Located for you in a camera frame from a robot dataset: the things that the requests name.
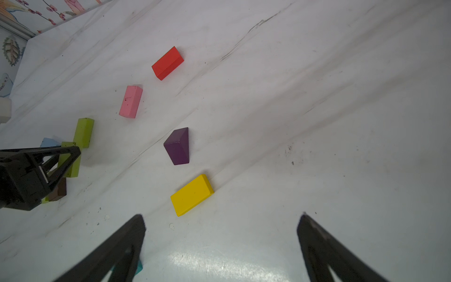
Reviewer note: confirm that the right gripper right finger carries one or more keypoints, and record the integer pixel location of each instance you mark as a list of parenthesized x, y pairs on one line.
[(324, 254)]

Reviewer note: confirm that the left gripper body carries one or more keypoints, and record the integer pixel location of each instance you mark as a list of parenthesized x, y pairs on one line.
[(23, 183)]

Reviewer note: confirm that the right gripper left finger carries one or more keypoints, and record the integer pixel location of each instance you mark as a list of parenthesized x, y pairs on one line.
[(117, 256)]

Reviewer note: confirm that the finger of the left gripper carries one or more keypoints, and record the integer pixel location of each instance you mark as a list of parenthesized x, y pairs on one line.
[(48, 159)]

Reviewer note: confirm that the pink wood block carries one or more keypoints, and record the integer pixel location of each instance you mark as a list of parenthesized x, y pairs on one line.
[(131, 102)]

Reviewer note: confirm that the light blue wood block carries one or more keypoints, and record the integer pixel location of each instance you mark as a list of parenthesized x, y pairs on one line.
[(49, 142)]

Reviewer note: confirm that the teal wood block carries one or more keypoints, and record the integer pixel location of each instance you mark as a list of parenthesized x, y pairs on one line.
[(139, 267)]

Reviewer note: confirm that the brown wood block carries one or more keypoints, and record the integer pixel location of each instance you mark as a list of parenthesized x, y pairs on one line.
[(59, 192)]

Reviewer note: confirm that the yellow wood block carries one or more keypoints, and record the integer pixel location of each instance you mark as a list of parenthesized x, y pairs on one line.
[(191, 195)]

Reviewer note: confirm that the purple wood block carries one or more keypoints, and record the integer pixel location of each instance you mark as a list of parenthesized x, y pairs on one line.
[(177, 146)]

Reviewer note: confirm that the red wood block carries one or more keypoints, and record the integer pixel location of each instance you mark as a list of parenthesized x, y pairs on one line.
[(167, 63)]

